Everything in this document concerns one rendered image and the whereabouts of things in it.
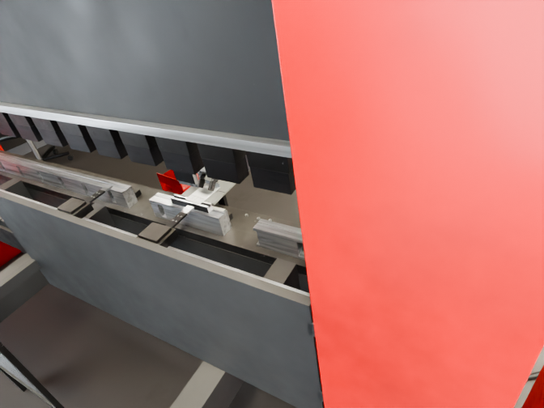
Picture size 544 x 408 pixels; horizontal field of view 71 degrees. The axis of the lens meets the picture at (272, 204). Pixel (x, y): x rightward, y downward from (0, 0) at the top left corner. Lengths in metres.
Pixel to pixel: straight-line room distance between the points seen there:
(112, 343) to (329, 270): 2.24
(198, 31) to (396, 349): 0.71
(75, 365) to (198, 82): 2.03
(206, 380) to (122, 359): 1.36
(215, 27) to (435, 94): 0.62
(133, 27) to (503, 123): 0.87
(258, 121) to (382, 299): 0.55
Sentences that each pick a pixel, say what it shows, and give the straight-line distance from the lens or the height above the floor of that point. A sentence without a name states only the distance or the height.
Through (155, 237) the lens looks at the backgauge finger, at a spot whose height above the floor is 1.03.
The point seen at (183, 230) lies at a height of 0.87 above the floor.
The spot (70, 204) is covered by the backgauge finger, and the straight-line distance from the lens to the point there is 1.85.
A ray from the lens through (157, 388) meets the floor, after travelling 2.33.
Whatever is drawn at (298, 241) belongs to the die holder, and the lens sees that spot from 1.36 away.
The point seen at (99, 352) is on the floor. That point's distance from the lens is 2.62.
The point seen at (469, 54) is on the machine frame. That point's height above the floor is 1.79.
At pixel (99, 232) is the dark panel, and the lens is 1.02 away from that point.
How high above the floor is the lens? 1.88
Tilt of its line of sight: 36 degrees down
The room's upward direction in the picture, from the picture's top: 10 degrees counter-clockwise
